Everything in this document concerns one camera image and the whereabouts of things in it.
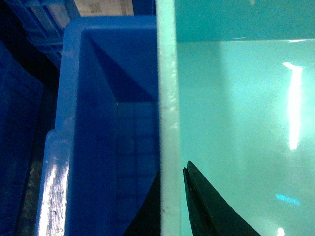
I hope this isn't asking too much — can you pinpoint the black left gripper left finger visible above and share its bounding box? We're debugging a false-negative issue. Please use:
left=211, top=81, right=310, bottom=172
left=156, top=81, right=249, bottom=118
left=123, top=171, right=161, bottom=236

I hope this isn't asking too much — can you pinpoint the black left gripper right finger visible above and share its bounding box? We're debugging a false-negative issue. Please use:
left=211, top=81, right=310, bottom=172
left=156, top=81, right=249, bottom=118
left=183, top=161, right=259, bottom=236

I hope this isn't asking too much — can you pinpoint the light blue plastic tray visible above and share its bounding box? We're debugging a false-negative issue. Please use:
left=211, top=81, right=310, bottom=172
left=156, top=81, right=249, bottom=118
left=156, top=0, right=315, bottom=236

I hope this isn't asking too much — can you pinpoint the dark blue crate stack left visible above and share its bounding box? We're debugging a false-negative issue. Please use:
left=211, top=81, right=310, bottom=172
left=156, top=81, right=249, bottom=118
left=0, top=43, right=43, bottom=236

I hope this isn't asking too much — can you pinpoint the large blue open crate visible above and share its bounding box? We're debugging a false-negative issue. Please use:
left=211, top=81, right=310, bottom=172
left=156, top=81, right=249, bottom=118
left=35, top=15, right=159, bottom=236

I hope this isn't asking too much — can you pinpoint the blue crate under lidded crate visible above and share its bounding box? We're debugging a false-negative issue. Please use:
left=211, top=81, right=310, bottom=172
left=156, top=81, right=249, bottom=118
left=5, top=0, right=155, bottom=68

